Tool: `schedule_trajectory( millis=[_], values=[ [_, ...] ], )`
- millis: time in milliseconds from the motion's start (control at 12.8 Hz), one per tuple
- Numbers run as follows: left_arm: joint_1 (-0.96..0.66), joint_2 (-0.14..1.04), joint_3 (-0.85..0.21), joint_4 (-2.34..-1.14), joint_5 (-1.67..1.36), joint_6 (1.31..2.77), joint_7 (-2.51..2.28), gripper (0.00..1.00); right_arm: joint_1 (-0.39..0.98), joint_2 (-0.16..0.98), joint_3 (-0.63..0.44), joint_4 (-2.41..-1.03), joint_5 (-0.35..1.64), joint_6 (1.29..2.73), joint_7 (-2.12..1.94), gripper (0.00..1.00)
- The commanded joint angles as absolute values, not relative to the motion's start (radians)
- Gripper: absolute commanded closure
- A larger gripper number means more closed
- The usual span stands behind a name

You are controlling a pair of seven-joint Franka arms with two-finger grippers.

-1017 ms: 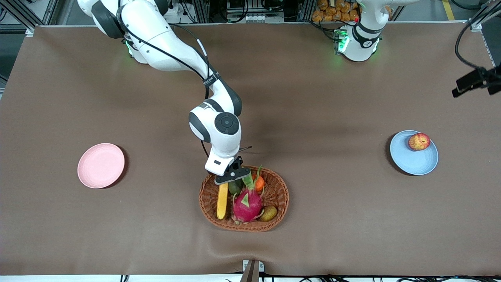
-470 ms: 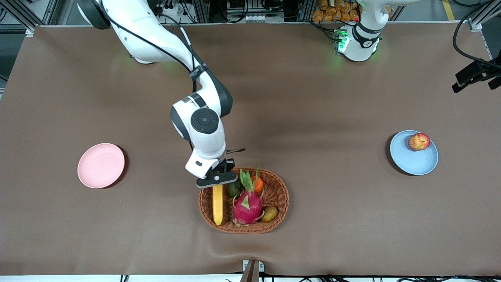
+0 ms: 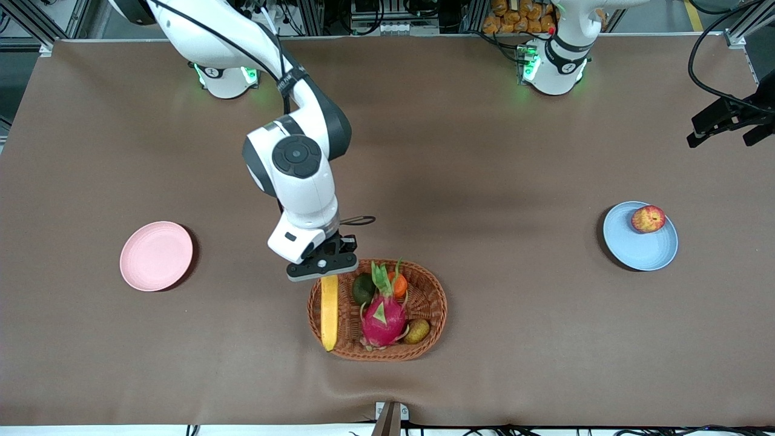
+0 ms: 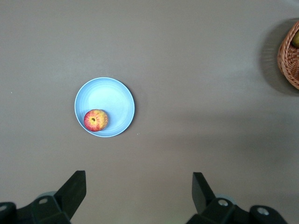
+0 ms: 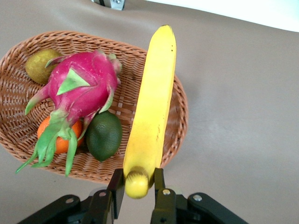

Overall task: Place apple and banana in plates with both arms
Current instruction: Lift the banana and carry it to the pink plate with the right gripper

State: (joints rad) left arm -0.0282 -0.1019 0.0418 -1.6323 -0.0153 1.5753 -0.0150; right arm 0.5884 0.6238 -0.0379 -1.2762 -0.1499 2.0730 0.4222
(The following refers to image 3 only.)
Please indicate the orange fruit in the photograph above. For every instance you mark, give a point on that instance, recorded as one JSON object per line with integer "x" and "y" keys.
{"x": 399, "y": 286}

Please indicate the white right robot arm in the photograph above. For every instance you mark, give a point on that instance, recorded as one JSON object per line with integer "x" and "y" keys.
{"x": 303, "y": 181}

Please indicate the blue round plate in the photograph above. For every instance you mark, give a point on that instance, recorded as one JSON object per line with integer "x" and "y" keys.
{"x": 636, "y": 248}

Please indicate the red yellow apple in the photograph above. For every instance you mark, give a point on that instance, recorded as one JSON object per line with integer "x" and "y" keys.
{"x": 648, "y": 219}

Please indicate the yellow banana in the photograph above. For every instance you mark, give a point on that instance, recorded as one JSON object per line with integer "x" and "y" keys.
{"x": 329, "y": 315}

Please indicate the grey control box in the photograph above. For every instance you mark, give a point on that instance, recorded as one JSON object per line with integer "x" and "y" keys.
{"x": 393, "y": 27}

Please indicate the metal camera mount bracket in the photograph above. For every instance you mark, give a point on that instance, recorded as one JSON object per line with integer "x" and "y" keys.
{"x": 390, "y": 421}

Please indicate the pile of orange buns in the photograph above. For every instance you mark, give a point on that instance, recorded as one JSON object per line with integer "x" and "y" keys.
{"x": 514, "y": 21}

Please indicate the pink round plate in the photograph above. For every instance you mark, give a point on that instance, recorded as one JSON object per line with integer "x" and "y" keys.
{"x": 156, "y": 256}

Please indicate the magenta dragon fruit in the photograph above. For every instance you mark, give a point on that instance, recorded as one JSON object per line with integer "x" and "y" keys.
{"x": 382, "y": 324}

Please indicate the brown wicker basket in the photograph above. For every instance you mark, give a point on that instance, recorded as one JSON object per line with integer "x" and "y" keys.
{"x": 430, "y": 303}

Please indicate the dark green avocado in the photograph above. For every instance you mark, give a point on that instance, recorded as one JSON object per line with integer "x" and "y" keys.
{"x": 364, "y": 289}

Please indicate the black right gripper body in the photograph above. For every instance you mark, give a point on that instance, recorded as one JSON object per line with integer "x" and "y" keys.
{"x": 340, "y": 245}

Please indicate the brown table mat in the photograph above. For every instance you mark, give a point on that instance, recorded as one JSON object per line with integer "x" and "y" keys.
{"x": 484, "y": 151}

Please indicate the aluminium frame profile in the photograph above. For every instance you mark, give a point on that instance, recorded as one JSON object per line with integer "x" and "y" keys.
{"x": 30, "y": 21}
{"x": 742, "y": 39}

